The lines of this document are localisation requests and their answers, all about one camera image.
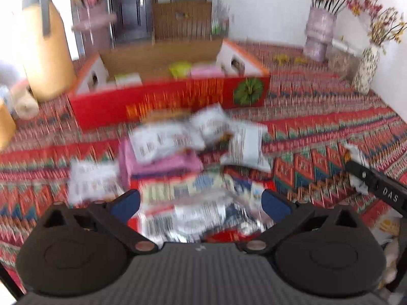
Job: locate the pink vase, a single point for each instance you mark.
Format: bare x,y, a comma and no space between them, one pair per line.
92,22

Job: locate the red cardboard box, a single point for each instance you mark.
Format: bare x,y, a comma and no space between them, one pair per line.
190,95

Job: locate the clear storage jar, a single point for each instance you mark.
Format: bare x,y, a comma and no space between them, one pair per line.
341,60

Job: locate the pink snack packet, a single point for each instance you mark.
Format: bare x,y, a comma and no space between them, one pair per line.
152,168
206,70

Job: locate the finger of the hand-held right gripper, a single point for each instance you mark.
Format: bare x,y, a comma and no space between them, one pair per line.
362,175

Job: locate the yellow white flower bunch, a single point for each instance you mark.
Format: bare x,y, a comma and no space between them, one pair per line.
388,28

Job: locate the pale purple textured vase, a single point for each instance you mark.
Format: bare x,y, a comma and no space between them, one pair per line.
319,35

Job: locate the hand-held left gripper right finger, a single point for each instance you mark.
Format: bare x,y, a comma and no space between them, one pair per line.
276,205

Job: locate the floral patterned vase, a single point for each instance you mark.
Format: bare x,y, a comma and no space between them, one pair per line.
365,70

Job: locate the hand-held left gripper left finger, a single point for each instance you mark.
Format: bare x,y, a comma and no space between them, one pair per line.
125,203

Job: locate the yellow mug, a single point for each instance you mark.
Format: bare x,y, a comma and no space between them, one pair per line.
5,127

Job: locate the silver red snack packet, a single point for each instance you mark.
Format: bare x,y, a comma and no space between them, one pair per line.
197,219

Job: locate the dried lavender bunch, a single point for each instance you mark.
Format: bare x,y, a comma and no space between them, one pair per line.
219,16

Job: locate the yellow thermos jug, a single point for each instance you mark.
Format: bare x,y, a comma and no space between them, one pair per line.
47,57

